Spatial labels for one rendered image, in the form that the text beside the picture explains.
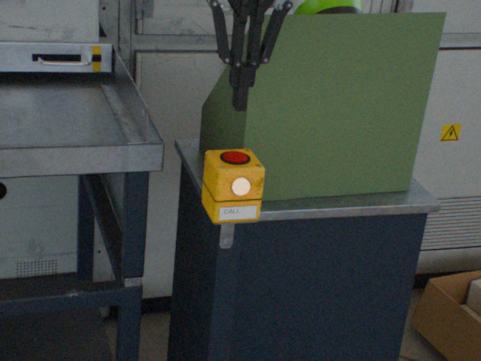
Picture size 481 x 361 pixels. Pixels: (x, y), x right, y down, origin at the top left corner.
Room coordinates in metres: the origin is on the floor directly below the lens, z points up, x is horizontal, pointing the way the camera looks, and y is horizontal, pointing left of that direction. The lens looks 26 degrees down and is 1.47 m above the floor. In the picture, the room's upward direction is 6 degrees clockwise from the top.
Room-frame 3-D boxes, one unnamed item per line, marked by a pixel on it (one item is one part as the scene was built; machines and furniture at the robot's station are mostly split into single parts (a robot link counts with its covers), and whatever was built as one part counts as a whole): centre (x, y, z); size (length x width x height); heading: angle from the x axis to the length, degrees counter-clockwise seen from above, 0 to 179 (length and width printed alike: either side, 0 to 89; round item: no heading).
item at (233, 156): (1.27, 0.01, 0.90); 0.04 x 0.04 x 0.02
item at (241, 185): (1.22, -0.01, 0.87); 0.03 x 0.01 x 0.03; 110
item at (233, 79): (1.26, 0.03, 1.05); 0.03 x 0.01 x 0.05; 109
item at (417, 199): (1.58, -0.12, 0.74); 0.45 x 0.34 x 0.02; 108
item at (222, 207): (1.27, 0.01, 0.85); 0.08 x 0.08 x 0.10; 20
